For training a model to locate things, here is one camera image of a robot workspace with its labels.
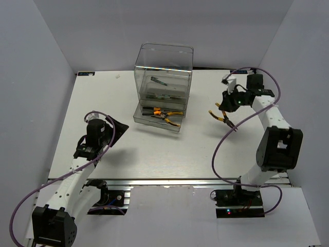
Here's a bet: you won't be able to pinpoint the orange handled pliers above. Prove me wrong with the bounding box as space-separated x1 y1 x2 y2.
142 106 161 116

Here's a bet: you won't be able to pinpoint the yellow handled needle-nose pliers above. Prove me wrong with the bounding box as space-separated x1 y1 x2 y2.
151 111 184 127

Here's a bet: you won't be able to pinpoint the green black screwdriver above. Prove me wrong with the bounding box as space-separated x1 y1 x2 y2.
161 95 181 100
150 76 168 86
146 94 165 100

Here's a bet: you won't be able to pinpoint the clear plastic drawer cabinet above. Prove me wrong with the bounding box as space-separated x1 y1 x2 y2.
132 43 194 133

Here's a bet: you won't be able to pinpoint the clear hinged cabinet lid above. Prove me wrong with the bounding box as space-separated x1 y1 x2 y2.
135 43 194 73

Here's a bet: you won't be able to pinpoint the yellow handled small pliers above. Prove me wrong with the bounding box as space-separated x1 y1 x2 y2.
208 110 237 132

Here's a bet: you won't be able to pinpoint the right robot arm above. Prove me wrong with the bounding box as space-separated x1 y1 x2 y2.
218 74 303 205

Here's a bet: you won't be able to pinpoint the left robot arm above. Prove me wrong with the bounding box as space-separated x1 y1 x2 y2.
32 113 129 246

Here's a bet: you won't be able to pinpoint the right blue label sticker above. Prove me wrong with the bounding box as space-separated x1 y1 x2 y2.
230 69 248 75

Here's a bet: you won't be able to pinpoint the blue label sticker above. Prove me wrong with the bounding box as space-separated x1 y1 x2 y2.
77 72 95 76
230 69 248 75

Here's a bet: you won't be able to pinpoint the left blue label sticker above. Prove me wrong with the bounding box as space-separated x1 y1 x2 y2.
77 72 95 76

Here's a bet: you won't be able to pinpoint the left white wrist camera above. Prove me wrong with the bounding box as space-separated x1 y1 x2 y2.
84 111 100 123

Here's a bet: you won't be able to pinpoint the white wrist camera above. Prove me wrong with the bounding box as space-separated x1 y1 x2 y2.
84 111 100 123
222 74 236 94

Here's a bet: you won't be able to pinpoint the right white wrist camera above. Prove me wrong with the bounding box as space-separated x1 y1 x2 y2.
222 74 236 94

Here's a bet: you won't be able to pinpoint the front aluminium rail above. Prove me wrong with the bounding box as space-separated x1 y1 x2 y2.
84 178 242 187

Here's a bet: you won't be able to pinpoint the aluminium rail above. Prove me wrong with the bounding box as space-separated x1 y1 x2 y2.
84 178 242 187
248 69 294 186

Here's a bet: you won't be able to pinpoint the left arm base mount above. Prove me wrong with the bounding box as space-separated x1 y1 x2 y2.
87 190 130 216

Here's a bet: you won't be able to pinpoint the right aluminium rail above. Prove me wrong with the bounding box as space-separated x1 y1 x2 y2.
248 69 294 186

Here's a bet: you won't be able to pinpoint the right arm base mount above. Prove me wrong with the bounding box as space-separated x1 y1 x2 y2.
210 189 265 219

